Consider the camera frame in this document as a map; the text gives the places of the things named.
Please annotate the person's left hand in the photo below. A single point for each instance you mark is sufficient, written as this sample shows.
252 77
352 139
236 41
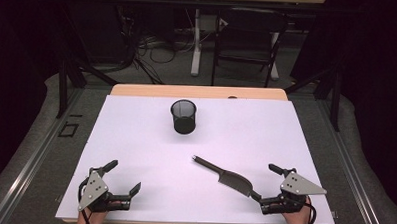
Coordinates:
94 220

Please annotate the black mesh cup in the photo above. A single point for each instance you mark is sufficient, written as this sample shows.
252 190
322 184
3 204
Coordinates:
183 123

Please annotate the black chair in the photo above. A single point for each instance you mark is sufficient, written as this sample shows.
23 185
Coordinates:
249 37

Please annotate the white table sheet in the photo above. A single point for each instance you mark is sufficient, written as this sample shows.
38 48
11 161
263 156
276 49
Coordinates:
152 147

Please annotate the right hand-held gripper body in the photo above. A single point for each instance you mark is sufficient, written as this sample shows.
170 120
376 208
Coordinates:
299 185

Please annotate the aluminium floor rail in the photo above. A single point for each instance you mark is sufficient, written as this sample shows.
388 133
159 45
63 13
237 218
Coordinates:
348 170
31 166

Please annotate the light wooden table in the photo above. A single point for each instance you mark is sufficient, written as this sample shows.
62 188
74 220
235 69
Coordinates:
200 91

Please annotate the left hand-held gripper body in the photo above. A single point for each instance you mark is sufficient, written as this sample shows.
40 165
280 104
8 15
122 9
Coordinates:
92 188

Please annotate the wooden desk with white legs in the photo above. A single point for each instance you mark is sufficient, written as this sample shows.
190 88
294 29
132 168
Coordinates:
196 55

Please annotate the black horizontal frame bar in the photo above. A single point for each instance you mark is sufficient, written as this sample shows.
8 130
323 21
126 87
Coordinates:
123 0

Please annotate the black metal frame stand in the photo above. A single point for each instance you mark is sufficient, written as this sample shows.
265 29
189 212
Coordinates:
335 103
63 87

